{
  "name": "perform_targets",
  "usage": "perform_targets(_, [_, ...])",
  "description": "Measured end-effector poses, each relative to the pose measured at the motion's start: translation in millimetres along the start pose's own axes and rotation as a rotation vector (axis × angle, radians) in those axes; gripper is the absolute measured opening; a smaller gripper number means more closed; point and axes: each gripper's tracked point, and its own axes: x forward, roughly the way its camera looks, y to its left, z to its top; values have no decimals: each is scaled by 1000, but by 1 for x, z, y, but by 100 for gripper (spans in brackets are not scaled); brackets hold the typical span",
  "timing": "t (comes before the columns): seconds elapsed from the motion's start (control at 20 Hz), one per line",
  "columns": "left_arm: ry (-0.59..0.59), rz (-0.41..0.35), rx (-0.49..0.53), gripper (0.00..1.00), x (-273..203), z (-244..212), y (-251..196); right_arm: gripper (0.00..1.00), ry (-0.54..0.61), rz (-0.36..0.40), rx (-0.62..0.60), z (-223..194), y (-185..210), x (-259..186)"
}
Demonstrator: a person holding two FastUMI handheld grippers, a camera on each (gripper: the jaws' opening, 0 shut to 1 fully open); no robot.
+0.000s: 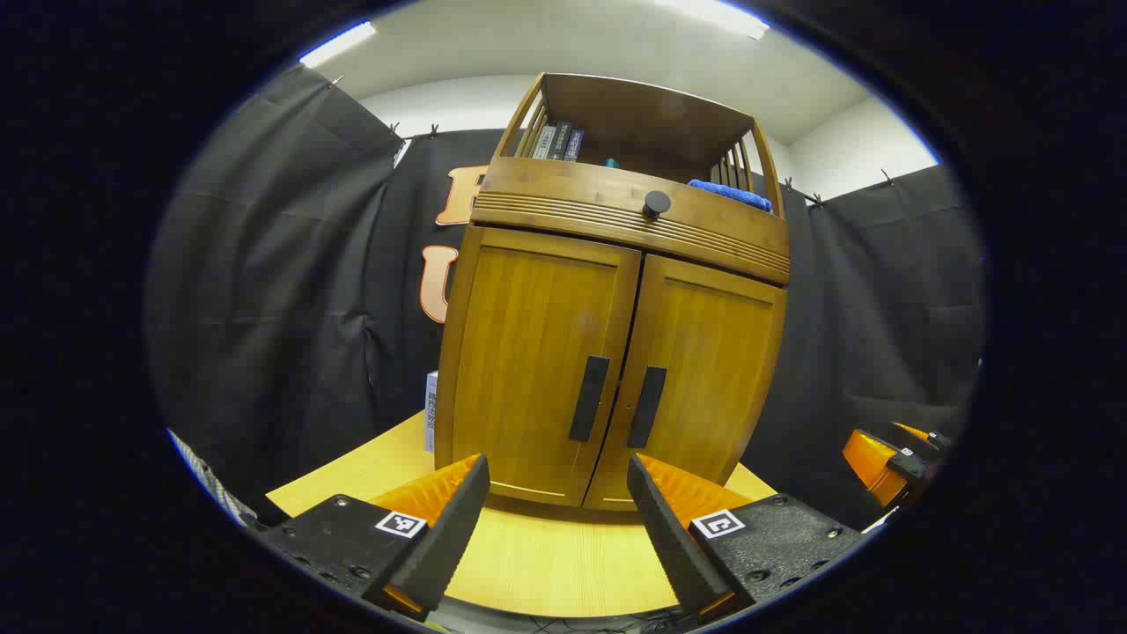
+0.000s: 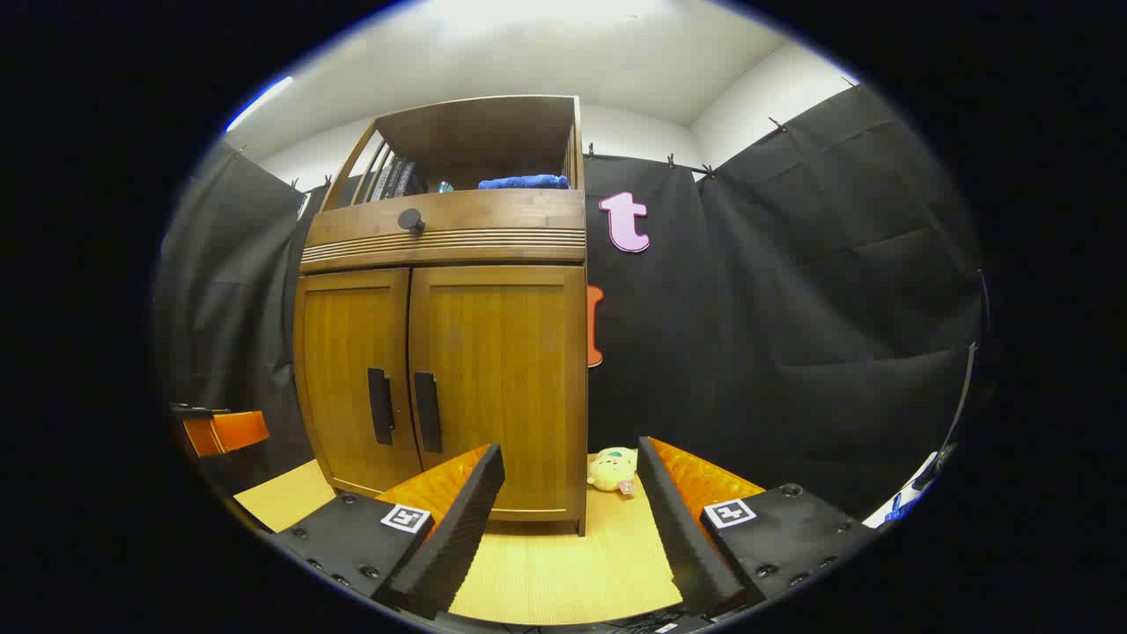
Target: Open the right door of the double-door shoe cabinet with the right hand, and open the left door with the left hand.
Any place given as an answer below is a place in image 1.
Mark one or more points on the wooden cabinet door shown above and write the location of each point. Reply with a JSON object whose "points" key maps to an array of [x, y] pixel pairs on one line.
{"points": [[704, 370], [528, 352]]}

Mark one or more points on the black backdrop cloth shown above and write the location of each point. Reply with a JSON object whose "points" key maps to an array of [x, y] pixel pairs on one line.
{"points": [[282, 291]]}

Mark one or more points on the striped cloth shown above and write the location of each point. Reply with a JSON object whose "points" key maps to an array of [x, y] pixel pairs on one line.
{"points": [[207, 480]]}

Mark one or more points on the white book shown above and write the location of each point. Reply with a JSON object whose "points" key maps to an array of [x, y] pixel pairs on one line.
{"points": [[431, 409]]}

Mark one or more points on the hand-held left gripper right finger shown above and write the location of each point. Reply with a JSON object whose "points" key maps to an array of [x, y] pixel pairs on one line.
{"points": [[673, 546]]}

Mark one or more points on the wooden cabinet drawer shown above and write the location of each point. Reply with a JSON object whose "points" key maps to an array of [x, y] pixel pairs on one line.
{"points": [[563, 189]]}

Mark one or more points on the wooden double-door shoe cabinet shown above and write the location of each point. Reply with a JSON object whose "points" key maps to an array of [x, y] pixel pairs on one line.
{"points": [[634, 114]]}

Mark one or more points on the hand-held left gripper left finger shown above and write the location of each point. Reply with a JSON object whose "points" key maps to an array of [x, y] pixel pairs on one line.
{"points": [[449, 546]]}

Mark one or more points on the blue towel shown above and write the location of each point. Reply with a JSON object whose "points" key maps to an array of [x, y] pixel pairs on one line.
{"points": [[726, 192]]}

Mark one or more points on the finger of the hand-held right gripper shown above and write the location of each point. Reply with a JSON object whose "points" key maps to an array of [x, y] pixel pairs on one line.
{"points": [[867, 462], [924, 437]]}

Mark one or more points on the ceiling light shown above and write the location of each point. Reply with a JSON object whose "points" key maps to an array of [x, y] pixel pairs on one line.
{"points": [[718, 14], [337, 44]]}

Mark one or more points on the blue-spined book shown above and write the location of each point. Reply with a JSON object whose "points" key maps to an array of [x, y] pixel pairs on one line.
{"points": [[574, 145]]}

